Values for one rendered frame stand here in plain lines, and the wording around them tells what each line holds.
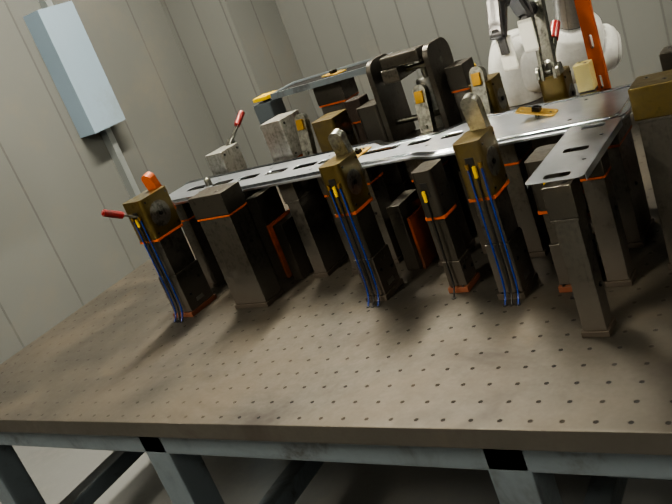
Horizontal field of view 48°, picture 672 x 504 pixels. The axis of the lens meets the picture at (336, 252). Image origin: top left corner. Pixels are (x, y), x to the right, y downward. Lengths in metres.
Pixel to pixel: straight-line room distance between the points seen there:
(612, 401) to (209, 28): 3.97
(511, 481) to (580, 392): 0.20
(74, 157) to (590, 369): 3.39
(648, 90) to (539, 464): 0.66
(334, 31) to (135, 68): 1.24
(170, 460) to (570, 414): 0.96
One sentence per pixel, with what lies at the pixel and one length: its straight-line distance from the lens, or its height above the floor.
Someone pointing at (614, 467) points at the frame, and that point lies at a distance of 1.28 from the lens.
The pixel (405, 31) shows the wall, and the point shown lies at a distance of 4.75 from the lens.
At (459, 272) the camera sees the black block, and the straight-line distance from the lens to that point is 1.68.
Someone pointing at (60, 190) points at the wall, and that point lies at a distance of 4.20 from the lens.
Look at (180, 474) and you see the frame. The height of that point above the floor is 0.52.
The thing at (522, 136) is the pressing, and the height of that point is 1.00.
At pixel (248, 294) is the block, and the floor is 0.74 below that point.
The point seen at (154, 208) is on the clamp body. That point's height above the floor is 1.02.
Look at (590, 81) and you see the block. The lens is 1.76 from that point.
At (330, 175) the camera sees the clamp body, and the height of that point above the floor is 1.02.
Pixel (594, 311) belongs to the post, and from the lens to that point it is 1.38.
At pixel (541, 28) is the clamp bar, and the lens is 1.81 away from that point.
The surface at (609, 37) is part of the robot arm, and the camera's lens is 2.48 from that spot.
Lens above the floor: 1.41
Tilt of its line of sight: 19 degrees down
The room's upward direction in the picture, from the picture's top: 21 degrees counter-clockwise
